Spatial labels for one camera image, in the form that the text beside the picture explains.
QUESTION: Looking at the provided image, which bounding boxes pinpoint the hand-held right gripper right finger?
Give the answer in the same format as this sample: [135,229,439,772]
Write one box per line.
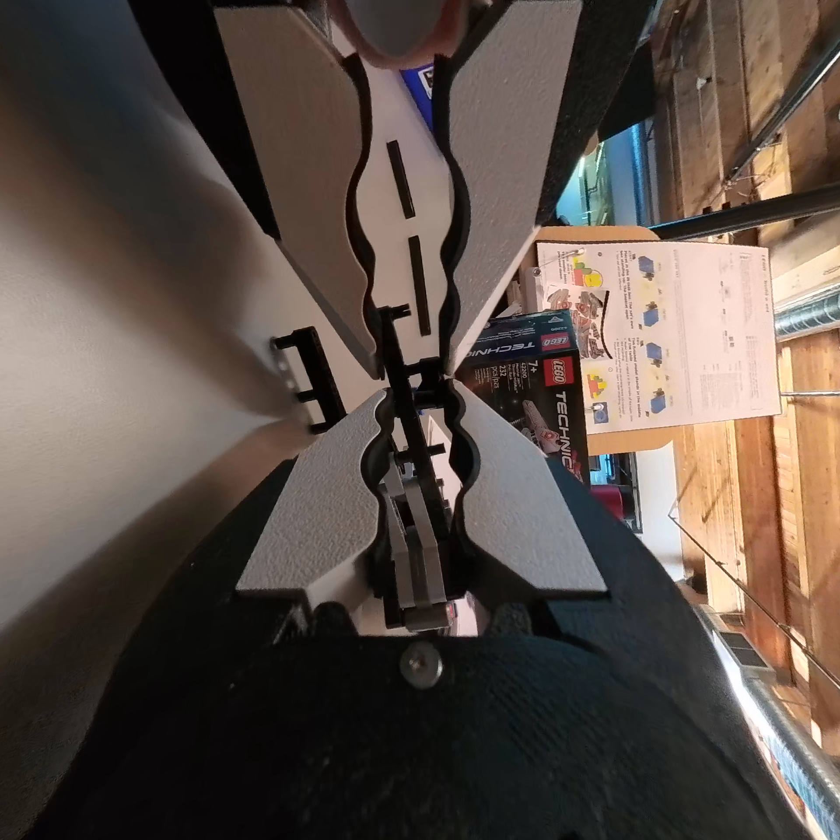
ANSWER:
[445,379,609,614]

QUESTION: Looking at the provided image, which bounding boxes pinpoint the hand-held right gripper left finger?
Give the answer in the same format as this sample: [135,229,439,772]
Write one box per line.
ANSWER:
[235,387,396,605]

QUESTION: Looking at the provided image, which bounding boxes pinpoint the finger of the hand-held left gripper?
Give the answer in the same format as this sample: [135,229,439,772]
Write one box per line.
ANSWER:
[436,0,585,378]
[215,0,388,382]

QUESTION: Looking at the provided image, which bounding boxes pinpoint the grey black brick model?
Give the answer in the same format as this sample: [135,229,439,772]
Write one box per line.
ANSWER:
[271,305,463,634]

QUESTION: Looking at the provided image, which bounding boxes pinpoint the grey desk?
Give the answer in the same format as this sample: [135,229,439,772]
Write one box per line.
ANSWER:
[0,0,539,840]

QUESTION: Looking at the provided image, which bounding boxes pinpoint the blue container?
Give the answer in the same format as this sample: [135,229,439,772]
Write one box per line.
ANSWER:
[402,66,439,135]

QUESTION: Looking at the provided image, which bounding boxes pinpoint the short black toy beam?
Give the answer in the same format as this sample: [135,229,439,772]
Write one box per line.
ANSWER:
[386,139,416,219]

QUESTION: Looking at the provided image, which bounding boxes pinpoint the dark building toy box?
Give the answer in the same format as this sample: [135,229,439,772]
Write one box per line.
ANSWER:
[459,314,589,490]

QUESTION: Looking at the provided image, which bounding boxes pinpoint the long black toy beam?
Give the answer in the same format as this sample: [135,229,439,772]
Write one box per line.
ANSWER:
[407,235,433,337]

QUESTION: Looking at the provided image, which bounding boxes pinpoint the dark metal pole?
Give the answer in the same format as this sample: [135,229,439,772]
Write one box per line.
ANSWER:
[650,185,840,242]

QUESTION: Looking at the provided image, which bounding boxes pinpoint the printed paper sheet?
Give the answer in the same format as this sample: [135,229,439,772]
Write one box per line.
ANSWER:
[537,241,783,434]

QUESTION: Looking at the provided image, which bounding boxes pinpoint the silver ventilation duct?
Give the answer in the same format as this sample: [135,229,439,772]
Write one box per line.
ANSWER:
[773,289,840,337]
[696,604,840,840]

